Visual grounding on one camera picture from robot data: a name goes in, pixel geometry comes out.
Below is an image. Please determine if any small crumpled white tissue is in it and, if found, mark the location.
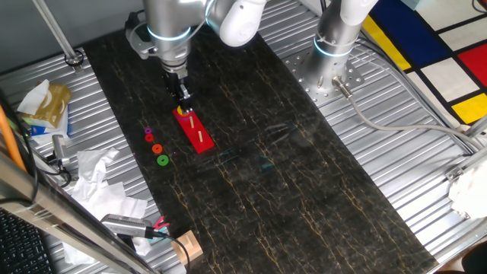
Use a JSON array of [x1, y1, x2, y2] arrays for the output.
[[75, 147, 121, 191]]

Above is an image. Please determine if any black device cable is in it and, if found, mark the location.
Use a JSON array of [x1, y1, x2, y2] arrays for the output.
[[151, 230, 191, 267]]

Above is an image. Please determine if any dark round object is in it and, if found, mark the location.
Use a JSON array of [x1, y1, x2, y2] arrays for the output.
[[433, 241, 487, 274]]

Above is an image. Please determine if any thick gray base cable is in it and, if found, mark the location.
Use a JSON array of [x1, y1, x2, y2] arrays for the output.
[[331, 75, 485, 151]]

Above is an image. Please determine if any aluminium frame beam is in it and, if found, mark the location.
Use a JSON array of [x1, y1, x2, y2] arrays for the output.
[[0, 150, 161, 274]]

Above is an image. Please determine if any silver camera on tripod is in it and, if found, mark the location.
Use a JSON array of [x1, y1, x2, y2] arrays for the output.
[[45, 134, 73, 188]]

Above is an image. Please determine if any black marble pattern mat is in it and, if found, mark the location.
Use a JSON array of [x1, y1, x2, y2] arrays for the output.
[[81, 0, 439, 274]]

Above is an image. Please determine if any white cloth bundle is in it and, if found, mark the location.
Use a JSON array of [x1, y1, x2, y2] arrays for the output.
[[447, 159, 487, 221]]

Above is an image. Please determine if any thin cable bundle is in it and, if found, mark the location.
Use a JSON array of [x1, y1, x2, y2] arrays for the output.
[[355, 36, 479, 153]]

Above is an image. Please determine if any Mondrian pattern panel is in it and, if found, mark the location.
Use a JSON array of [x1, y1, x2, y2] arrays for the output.
[[361, 0, 487, 126]]

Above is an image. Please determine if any gold tissue box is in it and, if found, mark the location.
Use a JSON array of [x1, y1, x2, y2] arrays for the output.
[[17, 78, 73, 129]]

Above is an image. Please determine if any silver ribbed device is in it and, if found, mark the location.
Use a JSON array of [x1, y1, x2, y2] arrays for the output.
[[100, 213, 154, 240]]

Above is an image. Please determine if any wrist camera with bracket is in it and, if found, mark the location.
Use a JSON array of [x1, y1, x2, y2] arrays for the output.
[[124, 10, 161, 61]]

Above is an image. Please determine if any orange pole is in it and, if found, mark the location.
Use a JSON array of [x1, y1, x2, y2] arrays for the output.
[[0, 104, 27, 173]]

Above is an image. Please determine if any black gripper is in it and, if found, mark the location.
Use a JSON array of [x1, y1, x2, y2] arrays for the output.
[[164, 68, 195, 114]]

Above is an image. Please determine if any red Hanoi base with pegs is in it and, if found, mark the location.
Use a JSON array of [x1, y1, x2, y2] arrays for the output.
[[172, 99, 215, 155]]

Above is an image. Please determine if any black keyboard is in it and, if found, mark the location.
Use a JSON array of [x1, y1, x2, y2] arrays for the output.
[[0, 208, 55, 274]]

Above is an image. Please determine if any large crumpled white tissue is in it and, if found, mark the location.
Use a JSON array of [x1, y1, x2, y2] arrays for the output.
[[62, 181, 152, 266]]

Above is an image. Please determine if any notched wooden block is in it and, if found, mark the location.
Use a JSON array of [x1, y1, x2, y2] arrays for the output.
[[170, 229, 205, 266]]

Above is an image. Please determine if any pink plastic clip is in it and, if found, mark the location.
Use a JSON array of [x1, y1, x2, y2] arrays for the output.
[[152, 215, 170, 231]]

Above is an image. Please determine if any blue tissue pack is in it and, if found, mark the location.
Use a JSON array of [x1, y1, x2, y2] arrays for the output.
[[22, 108, 71, 145]]

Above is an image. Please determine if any teal plastic clip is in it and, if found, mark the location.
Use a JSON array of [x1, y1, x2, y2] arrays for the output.
[[148, 228, 168, 243]]

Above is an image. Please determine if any aluminium profile bracket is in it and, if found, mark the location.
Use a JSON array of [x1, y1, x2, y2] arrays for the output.
[[444, 113, 487, 183]]

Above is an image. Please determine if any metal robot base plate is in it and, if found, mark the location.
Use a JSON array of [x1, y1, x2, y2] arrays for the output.
[[283, 47, 365, 107]]

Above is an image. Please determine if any metal stand pole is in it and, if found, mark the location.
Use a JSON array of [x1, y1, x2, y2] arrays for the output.
[[32, 0, 85, 74]]

